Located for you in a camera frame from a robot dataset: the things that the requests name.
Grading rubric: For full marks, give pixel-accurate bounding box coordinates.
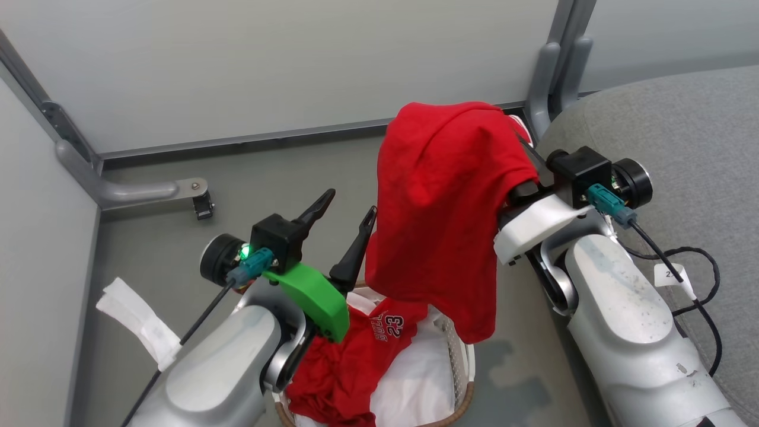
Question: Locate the grey partition bottom rail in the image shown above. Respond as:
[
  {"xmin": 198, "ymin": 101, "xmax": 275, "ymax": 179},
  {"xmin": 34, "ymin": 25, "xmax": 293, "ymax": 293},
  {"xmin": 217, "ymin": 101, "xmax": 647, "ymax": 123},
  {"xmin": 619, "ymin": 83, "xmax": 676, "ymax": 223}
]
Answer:
[{"xmin": 98, "ymin": 102, "xmax": 530, "ymax": 164}]

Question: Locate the white fabric strap tag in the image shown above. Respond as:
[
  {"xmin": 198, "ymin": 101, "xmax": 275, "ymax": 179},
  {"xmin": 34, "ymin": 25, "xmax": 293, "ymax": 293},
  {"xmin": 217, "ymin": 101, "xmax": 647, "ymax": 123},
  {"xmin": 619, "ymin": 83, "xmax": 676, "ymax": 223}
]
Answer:
[{"xmin": 95, "ymin": 277, "xmax": 182, "ymax": 372}]

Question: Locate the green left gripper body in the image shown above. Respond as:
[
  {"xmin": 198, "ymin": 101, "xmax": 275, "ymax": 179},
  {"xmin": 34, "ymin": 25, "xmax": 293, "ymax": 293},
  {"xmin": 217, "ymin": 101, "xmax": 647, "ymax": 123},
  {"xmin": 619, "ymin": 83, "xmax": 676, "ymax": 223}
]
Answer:
[{"xmin": 261, "ymin": 262, "xmax": 352, "ymax": 345}]

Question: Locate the white laundry basket brown rim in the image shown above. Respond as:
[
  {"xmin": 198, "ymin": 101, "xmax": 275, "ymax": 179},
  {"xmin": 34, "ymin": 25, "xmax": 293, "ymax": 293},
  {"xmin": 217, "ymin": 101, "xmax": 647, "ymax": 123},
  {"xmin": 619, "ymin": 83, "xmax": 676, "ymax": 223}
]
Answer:
[{"xmin": 273, "ymin": 279, "xmax": 476, "ymax": 427}]

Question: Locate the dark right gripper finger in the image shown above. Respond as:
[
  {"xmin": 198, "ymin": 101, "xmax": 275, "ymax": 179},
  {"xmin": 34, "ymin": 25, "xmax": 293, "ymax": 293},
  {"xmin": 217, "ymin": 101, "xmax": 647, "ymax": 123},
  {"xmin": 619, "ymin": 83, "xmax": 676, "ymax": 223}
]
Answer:
[
  {"xmin": 505, "ymin": 180, "xmax": 541, "ymax": 208},
  {"xmin": 512, "ymin": 128, "xmax": 553, "ymax": 180}
]

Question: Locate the white cloth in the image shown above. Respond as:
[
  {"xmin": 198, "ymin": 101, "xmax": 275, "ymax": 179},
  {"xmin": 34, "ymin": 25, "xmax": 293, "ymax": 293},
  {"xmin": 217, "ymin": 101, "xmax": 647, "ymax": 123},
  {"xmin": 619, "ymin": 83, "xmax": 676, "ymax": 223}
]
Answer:
[{"xmin": 294, "ymin": 289, "xmax": 460, "ymax": 427}]

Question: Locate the looped thin black cable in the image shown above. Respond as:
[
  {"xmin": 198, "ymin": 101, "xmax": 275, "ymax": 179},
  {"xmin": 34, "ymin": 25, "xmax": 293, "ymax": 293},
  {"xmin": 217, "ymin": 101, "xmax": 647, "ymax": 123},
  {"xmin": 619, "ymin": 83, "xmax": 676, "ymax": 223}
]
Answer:
[{"xmin": 620, "ymin": 245, "xmax": 722, "ymax": 318}]

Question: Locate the grey fabric sofa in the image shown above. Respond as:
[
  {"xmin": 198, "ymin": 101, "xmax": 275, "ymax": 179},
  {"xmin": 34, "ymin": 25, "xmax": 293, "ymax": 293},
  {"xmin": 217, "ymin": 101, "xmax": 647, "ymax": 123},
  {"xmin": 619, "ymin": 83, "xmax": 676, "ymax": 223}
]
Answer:
[{"xmin": 534, "ymin": 65, "xmax": 759, "ymax": 427}]

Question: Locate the small white cable label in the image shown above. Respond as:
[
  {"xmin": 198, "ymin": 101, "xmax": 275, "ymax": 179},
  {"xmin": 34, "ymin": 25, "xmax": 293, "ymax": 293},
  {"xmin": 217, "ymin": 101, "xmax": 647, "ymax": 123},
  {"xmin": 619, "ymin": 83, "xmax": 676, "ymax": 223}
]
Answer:
[{"xmin": 653, "ymin": 263, "xmax": 696, "ymax": 301}]

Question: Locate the plain red t-shirt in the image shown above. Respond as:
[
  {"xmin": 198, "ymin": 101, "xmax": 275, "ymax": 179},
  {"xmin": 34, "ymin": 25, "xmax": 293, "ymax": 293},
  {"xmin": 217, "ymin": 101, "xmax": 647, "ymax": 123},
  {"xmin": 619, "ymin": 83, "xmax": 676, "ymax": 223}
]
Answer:
[{"xmin": 365, "ymin": 101, "xmax": 540, "ymax": 345}]

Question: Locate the metal caster wheel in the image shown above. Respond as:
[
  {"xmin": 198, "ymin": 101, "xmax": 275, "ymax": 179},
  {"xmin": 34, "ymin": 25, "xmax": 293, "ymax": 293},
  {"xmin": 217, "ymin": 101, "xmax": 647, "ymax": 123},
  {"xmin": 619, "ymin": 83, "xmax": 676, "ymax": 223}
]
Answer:
[{"xmin": 193, "ymin": 192, "xmax": 216, "ymax": 221}]

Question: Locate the red jersey with number print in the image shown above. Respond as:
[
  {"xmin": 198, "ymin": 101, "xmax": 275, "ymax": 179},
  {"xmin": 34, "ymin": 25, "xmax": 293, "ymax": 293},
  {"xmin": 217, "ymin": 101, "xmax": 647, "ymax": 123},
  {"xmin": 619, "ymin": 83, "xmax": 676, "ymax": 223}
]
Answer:
[{"xmin": 286, "ymin": 297, "xmax": 429, "ymax": 427}]

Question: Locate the grey curved partition foot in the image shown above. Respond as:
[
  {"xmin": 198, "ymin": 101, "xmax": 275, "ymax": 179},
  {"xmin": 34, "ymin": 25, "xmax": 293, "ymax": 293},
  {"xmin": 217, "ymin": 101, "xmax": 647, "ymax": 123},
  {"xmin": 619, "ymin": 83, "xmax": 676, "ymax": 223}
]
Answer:
[{"xmin": 527, "ymin": 36, "xmax": 594, "ymax": 142}]

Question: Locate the grey partition foot silver plate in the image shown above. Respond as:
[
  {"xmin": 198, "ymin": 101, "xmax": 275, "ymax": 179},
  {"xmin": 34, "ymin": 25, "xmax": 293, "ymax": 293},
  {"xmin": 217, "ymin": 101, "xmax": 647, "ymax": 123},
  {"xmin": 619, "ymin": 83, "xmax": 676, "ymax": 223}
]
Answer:
[{"xmin": 56, "ymin": 139, "xmax": 209, "ymax": 212}]

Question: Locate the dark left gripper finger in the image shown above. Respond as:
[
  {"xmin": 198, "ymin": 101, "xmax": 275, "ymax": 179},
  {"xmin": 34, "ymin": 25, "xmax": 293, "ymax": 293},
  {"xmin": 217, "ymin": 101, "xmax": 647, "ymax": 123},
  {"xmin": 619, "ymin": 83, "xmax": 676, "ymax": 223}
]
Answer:
[
  {"xmin": 328, "ymin": 205, "xmax": 378, "ymax": 294},
  {"xmin": 294, "ymin": 189, "xmax": 337, "ymax": 241}
]

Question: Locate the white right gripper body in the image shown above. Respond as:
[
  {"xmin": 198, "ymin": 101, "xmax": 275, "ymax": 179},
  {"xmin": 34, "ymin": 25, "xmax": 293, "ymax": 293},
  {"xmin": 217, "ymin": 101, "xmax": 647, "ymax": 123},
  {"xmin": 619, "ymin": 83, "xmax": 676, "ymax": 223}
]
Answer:
[{"xmin": 493, "ymin": 193, "xmax": 595, "ymax": 266}]

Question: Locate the teal cable connector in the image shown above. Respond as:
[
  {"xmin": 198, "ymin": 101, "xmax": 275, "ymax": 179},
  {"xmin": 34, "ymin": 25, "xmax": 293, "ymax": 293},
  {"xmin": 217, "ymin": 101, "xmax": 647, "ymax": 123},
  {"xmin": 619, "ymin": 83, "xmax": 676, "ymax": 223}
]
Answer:
[
  {"xmin": 227, "ymin": 248, "xmax": 275, "ymax": 286},
  {"xmin": 587, "ymin": 183, "xmax": 639, "ymax": 230}
]

